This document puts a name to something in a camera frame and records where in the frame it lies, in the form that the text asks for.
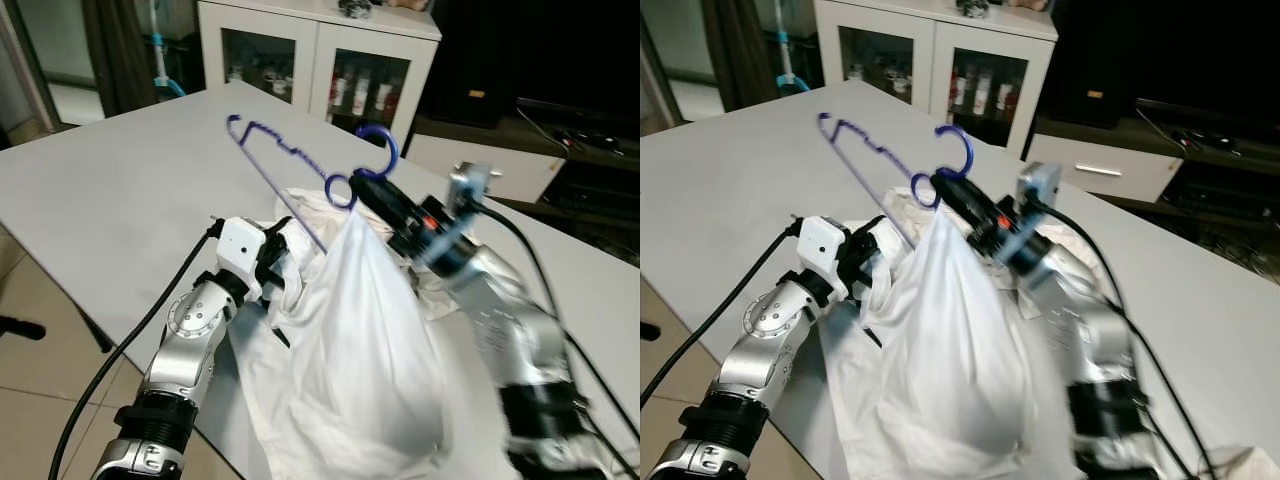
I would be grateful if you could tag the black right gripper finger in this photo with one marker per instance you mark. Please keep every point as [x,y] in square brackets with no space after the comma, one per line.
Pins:
[378,198]
[958,195]

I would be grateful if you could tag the dark curtain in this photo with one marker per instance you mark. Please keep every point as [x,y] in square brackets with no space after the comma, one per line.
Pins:
[120,50]
[735,50]

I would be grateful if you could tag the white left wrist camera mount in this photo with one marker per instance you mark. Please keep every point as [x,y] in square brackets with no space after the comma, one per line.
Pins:
[238,245]
[822,243]

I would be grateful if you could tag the black loudspeaker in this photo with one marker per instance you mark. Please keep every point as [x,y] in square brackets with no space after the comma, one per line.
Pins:
[470,60]
[1090,60]

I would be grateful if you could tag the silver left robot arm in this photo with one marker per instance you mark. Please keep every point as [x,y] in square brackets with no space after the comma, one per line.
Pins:
[770,340]
[190,340]

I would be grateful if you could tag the pale plush toy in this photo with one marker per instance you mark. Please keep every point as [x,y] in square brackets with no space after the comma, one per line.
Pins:
[1028,4]
[410,4]

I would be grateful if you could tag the white polo shirt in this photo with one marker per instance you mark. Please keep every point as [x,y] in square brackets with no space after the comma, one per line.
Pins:
[950,340]
[370,340]

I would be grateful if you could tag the white glass door cabinet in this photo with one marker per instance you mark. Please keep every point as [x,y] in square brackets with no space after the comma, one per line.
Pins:
[312,50]
[932,50]

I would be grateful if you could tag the blue plastic hanger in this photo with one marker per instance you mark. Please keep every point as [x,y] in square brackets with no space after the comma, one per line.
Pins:
[393,148]
[968,150]

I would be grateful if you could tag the white drawer TV bench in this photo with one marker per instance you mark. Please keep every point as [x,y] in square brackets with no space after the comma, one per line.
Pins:
[1100,168]
[470,165]

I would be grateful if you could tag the speckled plush toy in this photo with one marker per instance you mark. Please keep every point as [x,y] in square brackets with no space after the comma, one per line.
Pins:
[972,8]
[355,8]

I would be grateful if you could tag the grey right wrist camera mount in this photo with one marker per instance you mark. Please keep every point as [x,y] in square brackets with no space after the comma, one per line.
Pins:
[1040,185]
[468,185]

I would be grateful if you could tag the blue white mop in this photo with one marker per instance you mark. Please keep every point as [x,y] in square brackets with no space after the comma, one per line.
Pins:
[785,45]
[158,45]

